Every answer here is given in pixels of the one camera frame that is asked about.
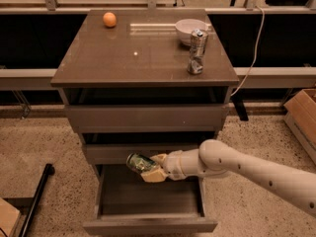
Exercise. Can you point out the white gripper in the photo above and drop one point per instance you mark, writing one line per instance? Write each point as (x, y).
(172, 165)

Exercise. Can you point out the green soda can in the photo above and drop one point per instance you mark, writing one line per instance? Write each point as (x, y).
(140, 164)

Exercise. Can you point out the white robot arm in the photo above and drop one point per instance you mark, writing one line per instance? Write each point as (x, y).
(214, 158)

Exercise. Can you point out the grey open bottom drawer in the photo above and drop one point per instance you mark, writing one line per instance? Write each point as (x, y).
(127, 205)

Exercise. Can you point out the grey top drawer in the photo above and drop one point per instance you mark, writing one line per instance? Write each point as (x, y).
(124, 119)

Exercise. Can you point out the grey middle drawer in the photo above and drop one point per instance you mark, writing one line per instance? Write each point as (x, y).
(100, 154)

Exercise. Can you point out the grey drawer cabinet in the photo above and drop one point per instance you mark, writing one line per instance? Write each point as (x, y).
(141, 62)

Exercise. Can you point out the silver energy drink can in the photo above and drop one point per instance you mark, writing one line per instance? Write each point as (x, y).
(197, 49)

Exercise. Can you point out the black table leg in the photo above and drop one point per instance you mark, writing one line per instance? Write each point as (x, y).
(239, 107)

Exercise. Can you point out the black pole on floor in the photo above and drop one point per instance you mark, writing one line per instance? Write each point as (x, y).
(47, 171)

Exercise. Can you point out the white bowl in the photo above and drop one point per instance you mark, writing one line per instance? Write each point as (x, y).
(185, 27)

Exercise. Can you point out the cardboard box right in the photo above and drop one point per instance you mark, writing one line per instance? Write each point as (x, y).
(301, 119)

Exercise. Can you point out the orange fruit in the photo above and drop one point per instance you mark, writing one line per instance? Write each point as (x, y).
(109, 19)

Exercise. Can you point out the wooden box bottom left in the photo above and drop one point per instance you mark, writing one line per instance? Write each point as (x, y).
(9, 217)

